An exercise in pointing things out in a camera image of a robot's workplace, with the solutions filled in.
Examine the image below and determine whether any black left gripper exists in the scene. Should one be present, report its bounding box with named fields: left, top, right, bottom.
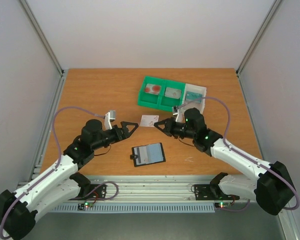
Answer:
left=92, top=122, right=139, bottom=151

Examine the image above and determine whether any black leather card holder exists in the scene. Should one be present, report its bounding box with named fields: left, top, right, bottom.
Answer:
left=130, top=142, right=166, bottom=167

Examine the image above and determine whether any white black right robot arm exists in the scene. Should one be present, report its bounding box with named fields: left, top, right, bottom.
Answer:
left=154, top=108, right=296, bottom=216

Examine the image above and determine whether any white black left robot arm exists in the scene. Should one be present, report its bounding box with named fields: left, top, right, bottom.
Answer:
left=0, top=119, right=139, bottom=240

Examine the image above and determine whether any grey card in bin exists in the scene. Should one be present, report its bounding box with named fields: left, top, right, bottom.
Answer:
left=164, top=87, right=182, bottom=99

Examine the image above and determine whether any red dotted card in bin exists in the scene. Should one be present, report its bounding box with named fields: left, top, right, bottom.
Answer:
left=144, top=83, right=162, bottom=95

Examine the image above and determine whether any teal card in bin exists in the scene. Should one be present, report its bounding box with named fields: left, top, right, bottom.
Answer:
left=184, top=91, right=203, bottom=104

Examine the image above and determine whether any green middle bin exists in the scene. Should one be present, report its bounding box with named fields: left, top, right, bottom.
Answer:
left=158, top=80, right=186, bottom=112

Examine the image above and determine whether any green bin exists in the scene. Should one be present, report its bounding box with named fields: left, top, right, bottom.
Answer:
left=158, top=80, right=186, bottom=112
left=137, top=76, right=165, bottom=109

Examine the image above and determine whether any green left bin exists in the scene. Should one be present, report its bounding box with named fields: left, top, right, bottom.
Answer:
left=137, top=76, right=165, bottom=109

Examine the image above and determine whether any white right bin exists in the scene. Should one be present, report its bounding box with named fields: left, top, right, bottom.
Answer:
left=181, top=83, right=207, bottom=114

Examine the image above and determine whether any left controller board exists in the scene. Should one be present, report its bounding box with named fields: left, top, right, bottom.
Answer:
left=77, top=202, right=94, bottom=211

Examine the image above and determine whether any controller board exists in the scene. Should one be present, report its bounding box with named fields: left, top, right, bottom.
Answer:
left=77, top=202, right=94, bottom=211
left=214, top=201, right=234, bottom=209

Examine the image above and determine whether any right controller board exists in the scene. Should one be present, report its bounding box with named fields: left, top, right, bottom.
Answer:
left=214, top=201, right=234, bottom=209

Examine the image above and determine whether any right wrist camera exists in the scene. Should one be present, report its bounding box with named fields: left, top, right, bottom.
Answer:
left=172, top=106, right=183, bottom=123

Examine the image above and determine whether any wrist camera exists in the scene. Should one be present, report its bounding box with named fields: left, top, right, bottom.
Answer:
left=104, top=110, right=116, bottom=130
left=172, top=106, right=183, bottom=123

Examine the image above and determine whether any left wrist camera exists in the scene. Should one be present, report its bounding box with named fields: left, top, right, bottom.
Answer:
left=104, top=110, right=116, bottom=130

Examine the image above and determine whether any aluminium frame rail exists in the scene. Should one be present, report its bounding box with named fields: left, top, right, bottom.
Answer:
left=64, top=174, right=266, bottom=203

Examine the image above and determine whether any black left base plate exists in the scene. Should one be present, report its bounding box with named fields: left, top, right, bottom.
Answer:
left=70, top=184, right=107, bottom=201

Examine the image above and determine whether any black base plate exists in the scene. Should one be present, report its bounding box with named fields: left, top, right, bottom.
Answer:
left=70, top=184, right=107, bottom=201
left=190, top=184, right=240, bottom=201

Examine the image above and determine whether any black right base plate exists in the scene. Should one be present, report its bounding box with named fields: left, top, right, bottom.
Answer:
left=190, top=184, right=240, bottom=201

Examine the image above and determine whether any grey slotted cable duct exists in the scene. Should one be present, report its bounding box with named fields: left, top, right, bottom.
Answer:
left=51, top=202, right=215, bottom=214

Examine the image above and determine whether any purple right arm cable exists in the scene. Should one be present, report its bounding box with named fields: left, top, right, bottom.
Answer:
left=177, top=96, right=300, bottom=212

